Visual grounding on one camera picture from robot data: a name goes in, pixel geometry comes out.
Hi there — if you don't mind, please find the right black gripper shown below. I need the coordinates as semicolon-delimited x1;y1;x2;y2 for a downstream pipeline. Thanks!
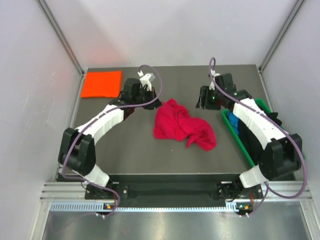
195;86;223;111

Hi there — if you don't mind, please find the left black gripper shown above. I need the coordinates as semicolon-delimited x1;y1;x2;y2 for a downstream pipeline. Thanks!
132;86;162;111

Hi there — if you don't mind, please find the red t shirt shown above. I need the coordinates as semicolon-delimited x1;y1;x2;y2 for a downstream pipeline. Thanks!
153;98;217;151

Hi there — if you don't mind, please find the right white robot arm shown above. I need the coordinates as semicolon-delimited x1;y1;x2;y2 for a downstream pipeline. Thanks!
196;70;303;198

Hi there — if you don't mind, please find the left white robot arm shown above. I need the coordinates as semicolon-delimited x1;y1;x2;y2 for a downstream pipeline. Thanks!
58;73;162;199

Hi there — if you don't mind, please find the blue t shirt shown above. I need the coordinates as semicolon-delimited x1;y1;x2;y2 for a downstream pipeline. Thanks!
227;111;240;135

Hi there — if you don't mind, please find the folded orange t shirt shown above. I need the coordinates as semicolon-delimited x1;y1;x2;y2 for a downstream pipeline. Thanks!
80;70;123;98

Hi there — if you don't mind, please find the black t shirt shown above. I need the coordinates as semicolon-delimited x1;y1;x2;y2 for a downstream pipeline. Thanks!
237;111;283;163

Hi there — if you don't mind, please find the green plastic tray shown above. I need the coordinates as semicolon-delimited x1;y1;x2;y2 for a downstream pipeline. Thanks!
220;97;307;169

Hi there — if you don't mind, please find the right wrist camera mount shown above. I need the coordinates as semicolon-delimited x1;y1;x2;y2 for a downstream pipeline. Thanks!
209;69;221;91

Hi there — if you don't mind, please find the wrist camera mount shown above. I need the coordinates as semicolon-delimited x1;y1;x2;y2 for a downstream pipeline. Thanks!
137;70;155;92
209;69;221;91

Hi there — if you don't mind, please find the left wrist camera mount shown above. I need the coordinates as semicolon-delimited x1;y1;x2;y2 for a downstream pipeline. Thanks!
137;70;155;92

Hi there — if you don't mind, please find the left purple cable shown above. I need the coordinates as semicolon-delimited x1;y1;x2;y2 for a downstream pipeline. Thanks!
32;64;164;221

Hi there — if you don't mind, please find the purple cable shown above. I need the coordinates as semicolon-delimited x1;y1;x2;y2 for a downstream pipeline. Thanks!
32;64;164;221
208;57;308;218

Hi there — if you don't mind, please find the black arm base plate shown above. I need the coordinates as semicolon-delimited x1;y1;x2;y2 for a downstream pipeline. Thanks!
84;173;260;208

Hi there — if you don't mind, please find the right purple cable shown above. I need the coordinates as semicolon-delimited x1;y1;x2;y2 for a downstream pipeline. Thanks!
208;57;308;218

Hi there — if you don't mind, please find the slotted grey cable duct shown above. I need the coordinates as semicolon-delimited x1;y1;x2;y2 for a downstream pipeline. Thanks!
49;201;253;213

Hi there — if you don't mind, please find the right aluminium frame post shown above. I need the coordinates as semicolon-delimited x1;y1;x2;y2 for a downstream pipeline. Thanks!
257;0;306;74

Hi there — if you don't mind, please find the aluminium frame post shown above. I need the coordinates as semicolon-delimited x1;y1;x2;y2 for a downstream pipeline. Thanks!
257;0;306;74
35;0;85;76

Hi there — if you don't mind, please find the left aluminium frame post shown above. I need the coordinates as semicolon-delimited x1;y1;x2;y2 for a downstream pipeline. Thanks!
35;0;85;76

